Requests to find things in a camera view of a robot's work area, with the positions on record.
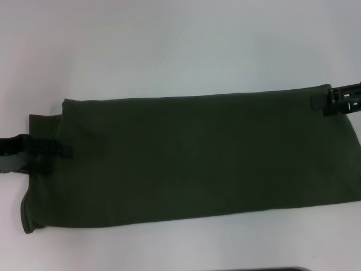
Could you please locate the dark green FREE t-shirt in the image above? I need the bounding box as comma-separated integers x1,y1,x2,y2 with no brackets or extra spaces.
19,83,361,235

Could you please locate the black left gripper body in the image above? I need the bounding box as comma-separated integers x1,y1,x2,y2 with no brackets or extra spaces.
0,134,30,178

